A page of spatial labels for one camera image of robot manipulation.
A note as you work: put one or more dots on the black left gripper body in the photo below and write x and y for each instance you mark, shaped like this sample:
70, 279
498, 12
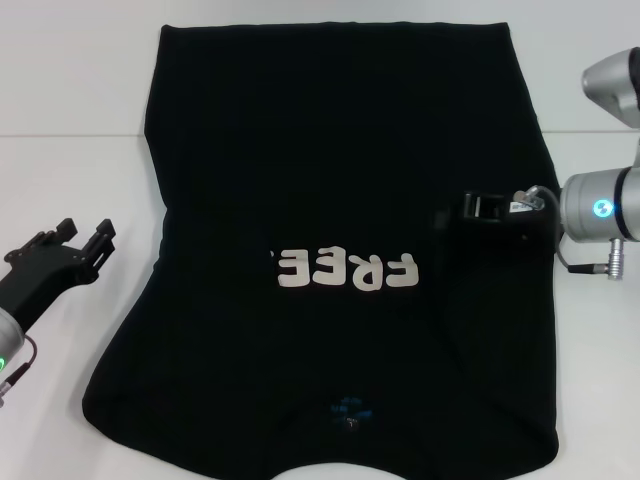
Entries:
35, 280

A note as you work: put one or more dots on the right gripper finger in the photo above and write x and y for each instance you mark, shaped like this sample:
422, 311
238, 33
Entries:
447, 219

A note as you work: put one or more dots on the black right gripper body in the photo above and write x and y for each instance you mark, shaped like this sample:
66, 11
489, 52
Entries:
475, 205

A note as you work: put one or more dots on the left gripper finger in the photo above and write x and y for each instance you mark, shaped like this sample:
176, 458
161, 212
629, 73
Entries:
102, 237
66, 231

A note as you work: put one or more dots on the black shirt with white print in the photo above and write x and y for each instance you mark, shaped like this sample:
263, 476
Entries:
320, 150

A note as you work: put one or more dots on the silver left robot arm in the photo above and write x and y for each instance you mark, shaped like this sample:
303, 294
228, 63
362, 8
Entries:
7, 340

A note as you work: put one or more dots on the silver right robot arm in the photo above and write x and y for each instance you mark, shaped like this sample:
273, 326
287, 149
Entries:
590, 210

